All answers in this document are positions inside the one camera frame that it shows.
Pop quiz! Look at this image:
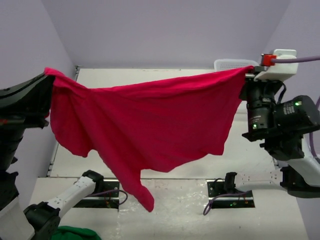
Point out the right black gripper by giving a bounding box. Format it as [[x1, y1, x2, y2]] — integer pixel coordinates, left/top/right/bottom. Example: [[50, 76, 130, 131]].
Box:
[[235, 65, 280, 136]]

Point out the red t shirt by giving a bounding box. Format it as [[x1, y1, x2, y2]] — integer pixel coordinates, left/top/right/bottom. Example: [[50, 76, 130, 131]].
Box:
[[44, 66, 252, 212]]

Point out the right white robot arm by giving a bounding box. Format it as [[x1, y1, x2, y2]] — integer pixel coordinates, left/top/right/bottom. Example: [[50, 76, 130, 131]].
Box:
[[223, 79, 320, 199]]

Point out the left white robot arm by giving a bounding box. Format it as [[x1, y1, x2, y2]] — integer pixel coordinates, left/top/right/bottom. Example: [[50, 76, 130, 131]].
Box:
[[0, 73, 104, 240]]

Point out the white plastic basket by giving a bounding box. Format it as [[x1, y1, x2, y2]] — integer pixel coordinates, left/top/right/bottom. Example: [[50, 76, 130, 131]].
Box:
[[213, 58, 259, 72]]

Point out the green t shirt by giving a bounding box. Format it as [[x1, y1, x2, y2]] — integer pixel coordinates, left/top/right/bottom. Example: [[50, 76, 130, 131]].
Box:
[[50, 226, 102, 240]]

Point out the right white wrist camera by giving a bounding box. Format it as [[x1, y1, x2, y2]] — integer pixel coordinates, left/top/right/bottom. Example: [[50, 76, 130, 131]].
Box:
[[254, 49, 299, 82]]

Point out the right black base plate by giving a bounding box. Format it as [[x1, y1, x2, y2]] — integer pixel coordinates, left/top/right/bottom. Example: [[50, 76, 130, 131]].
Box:
[[206, 178, 256, 209]]

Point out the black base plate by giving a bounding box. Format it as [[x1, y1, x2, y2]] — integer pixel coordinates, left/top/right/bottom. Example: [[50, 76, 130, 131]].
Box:
[[206, 178, 256, 209], [74, 178, 121, 208]]

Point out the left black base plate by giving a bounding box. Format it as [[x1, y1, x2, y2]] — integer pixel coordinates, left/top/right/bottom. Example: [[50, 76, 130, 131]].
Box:
[[74, 178, 121, 208]]

